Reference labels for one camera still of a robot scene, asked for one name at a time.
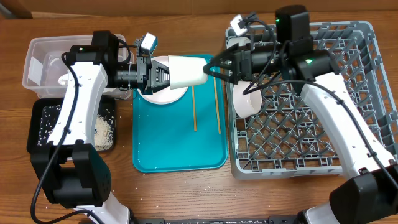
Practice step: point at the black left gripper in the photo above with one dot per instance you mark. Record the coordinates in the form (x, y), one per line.
(145, 64)

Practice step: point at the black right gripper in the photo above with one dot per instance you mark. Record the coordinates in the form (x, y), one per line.
(242, 60)

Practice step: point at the wooden chopstick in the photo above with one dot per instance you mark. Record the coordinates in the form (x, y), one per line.
(217, 107)
(194, 109)

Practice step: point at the large white plate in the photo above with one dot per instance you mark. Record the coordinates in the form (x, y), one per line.
(165, 96)

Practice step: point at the small white cup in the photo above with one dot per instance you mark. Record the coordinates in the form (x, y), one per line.
(186, 71)

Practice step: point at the white bowl with rice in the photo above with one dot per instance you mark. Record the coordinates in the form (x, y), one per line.
(241, 41)

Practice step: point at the white napkin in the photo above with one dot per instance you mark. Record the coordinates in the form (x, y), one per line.
(63, 80)

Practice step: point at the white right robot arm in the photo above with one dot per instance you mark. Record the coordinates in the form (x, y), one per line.
(370, 190)

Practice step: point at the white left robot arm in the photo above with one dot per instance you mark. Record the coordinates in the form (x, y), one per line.
(70, 171)

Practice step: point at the grey dishwasher rack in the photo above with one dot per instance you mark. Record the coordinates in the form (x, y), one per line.
(285, 139)

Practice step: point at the clear plastic waste bin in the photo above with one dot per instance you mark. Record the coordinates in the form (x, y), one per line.
(44, 66)

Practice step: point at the black food waste tray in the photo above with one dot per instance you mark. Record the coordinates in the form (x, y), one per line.
(37, 111)

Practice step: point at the teal serving tray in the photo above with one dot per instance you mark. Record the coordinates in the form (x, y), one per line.
(163, 137)

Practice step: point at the pile of rice grains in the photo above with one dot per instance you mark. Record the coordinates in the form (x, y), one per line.
(104, 126)

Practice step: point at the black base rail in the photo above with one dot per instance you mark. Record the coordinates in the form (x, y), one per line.
(289, 219)

